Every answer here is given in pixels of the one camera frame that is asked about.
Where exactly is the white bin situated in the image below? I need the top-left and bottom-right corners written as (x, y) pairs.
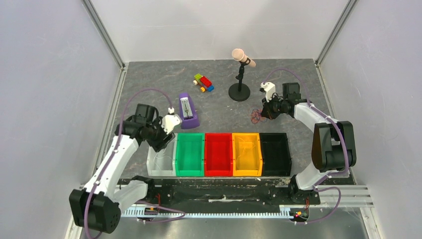
top-left (146, 133), bottom-right (178, 177)

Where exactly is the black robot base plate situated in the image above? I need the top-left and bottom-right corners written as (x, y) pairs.
top-left (145, 177), bottom-right (320, 213)

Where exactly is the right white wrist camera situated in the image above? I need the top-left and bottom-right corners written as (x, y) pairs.
top-left (260, 82), bottom-right (276, 102)

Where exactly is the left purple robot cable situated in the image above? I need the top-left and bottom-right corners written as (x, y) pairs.
top-left (84, 88), bottom-right (187, 239)

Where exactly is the white cable duct rail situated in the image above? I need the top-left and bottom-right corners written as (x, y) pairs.
top-left (121, 206), bottom-right (294, 219)

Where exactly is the purple metronome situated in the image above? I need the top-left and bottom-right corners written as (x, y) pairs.
top-left (179, 93), bottom-right (200, 129)

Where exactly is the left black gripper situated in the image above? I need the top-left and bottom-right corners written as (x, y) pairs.
top-left (145, 116), bottom-right (175, 152)

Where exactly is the colourful toy brick car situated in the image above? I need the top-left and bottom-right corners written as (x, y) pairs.
top-left (193, 74), bottom-right (214, 93)

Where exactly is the pink microphone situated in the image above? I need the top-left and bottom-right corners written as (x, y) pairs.
top-left (231, 48), bottom-right (256, 67)

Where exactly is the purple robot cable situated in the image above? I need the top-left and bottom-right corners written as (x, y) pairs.
top-left (84, 88), bottom-right (187, 239)
top-left (262, 68), bottom-right (351, 226)

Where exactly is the green bin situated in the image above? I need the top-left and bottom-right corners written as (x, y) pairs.
top-left (175, 133), bottom-right (205, 177)

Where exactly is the red bin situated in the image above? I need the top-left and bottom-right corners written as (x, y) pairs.
top-left (204, 133), bottom-right (233, 177)

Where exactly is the yellow bin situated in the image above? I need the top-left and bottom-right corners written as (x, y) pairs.
top-left (232, 133), bottom-right (263, 177)

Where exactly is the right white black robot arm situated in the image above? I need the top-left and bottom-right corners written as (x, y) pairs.
top-left (260, 82), bottom-right (356, 203)

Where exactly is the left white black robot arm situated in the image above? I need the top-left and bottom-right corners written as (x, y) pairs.
top-left (69, 104), bottom-right (181, 234)

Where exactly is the red wire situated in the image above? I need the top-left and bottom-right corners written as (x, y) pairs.
top-left (248, 106), bottom-right (268, 124)

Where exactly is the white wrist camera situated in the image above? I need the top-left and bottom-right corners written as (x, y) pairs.
top-left (160, 108), bottom-right (182, 134)
top-left (260, 82), bottom-right (276, 102)

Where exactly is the white wire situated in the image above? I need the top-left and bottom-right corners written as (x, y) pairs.
top-left (152, 148), bottom-right (174, 170)

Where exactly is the yellow wire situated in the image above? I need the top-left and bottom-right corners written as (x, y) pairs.
top-left (236, 138), bottom-right (256, 167)

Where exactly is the black microphone stand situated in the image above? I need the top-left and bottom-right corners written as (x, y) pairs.
top-left (228, 63), bottom-right (250, 102)

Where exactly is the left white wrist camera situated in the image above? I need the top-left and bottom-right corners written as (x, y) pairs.
top-left (160, 108), bottom-right (182, 134)

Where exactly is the black bin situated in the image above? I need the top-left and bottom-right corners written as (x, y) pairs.
top-left (259, 133), bottom-right (292, 177)

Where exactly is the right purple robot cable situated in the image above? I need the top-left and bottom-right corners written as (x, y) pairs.
top-left (262, 68), bottom-right (351, 226)

